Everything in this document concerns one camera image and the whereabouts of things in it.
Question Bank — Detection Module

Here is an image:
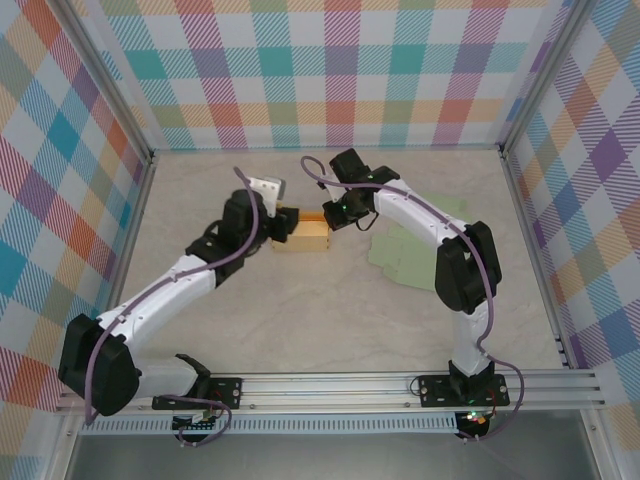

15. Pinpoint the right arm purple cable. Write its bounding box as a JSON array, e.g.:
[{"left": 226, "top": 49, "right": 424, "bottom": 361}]
[{"left": 299, "top": 156, "right": 525, "bottom": 444}]

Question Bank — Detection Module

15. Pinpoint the green paper box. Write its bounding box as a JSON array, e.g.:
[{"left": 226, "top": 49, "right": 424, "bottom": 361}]
[{"left": 367, "top": 194, "right": 474, "bottom": 294}]

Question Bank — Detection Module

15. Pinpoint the grey metal panel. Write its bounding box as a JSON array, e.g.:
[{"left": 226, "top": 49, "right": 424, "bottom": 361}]
[{"left": 64, "top": 432, "right": 601, "bottom": 480}]

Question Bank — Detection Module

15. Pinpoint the aluminium frame post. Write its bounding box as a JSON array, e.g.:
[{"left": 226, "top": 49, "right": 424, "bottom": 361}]
[
  {"left": 497, "top": 0, "right": 601, "bottom": 156},
  {"left": 49, "top": 0, "right": 156, "bottom": 164}
]

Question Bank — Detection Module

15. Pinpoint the aluminium table edge rail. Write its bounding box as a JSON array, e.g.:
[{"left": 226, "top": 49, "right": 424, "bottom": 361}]
[
  {"left": 499, "top": 147, "right": 576, "bottom": 370},
  {"left": 88, "top": 152, "right": 159, "bottom": 375}
]

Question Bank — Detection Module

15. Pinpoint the white slotted cable duct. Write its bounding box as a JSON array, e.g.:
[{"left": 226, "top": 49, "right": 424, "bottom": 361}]
[{"left": 78, "top": 412, "right": 459, "bottom": 435}]

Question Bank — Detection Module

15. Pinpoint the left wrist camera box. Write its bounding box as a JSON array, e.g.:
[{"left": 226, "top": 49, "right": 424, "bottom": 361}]
[{"left": 249, "top": 174, "right": 286, "bottom": 217}]

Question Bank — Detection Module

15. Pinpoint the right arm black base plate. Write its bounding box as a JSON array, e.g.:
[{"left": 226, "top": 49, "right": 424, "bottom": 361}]
[{"left": 417, "top": 373, "right": 511, "bottom": 409}]

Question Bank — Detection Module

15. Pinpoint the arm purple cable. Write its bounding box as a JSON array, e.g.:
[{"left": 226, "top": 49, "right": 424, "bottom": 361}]
[
  {"left": 299, "top": 156, "right": 525, "bottom": 444},
  {"left": 84, "top": 167, "right": 264, "bottom": 448}
]

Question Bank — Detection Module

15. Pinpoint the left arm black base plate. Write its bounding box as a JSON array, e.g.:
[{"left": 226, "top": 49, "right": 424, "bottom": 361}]
[{"left": 151, "top": 377, "right": 244, "bottom": 412}]

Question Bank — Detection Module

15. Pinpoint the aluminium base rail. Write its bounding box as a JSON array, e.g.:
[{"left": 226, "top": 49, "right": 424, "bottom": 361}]
[{"left": 54, "top": 369, "right": 606, "bottom": 414}]

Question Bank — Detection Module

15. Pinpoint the orange paper box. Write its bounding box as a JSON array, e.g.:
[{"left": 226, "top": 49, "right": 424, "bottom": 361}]
[{"left": 272, "top": 209, "right": 334, "bottom": 255}]

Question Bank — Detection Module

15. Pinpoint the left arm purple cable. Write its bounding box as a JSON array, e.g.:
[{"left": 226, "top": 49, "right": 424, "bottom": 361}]
[{"left": 84, "top": 167, "right": 264, "bottom": 448}]

